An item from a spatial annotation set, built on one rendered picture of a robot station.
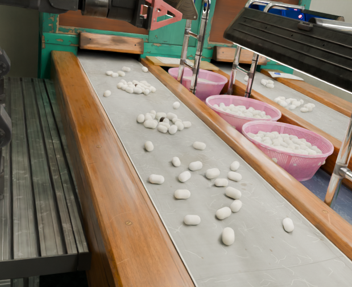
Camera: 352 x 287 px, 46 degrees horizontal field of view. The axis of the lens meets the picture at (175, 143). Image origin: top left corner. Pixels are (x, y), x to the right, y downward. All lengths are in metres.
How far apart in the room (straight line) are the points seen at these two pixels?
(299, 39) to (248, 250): 0.36
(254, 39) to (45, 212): 0.54
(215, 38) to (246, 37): 1.36
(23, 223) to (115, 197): 0.20
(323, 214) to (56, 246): 0.51
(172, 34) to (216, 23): 0.24
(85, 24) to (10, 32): 0.83
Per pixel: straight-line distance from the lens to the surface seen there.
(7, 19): 2.75
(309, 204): 0.90
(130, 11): 0.92
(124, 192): 0.79
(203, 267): 0.67
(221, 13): 2.20
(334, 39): 0.68
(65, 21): 2.01
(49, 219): 0.87
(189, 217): 0.76
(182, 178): 0.90
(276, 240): 0.79
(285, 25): 0.79
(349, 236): 0.83
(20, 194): 0.96
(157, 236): 0.68
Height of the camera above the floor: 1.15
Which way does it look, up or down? 21 degrees down
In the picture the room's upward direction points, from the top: 9 degrees clockwise
